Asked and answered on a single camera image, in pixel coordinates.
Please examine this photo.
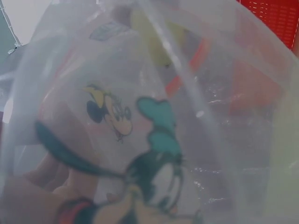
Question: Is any person's left hand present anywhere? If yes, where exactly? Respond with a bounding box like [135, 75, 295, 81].
[0, 153, 107, 224]

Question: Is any translucent cartoon print plastic bag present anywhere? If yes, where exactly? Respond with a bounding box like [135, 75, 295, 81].
[0, 0, 299, 224]

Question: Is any yellow packet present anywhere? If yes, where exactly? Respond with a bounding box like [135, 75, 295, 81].
[130, 9, 189, 69]

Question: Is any orange red packet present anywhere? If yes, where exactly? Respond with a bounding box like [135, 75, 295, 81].
[165, 37, 285, 116]

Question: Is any red plastic basket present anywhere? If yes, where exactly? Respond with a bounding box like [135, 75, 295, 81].
[235, 0, 297, 51]

